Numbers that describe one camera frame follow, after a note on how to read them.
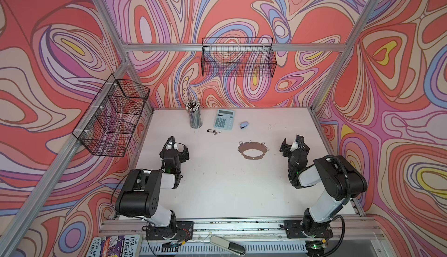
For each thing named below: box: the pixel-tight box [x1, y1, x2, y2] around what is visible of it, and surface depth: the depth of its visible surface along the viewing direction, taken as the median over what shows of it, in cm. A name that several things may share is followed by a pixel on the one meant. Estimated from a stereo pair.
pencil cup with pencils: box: [184, 98, 203, 129], surface depth 103 cm
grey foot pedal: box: [209, 234, 247, 257], surface depth 68 cm
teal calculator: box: [213, 108, 236, 131], surface depth 113 cm
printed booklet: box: [86, 234, 143, 257], surface depth 69 cm
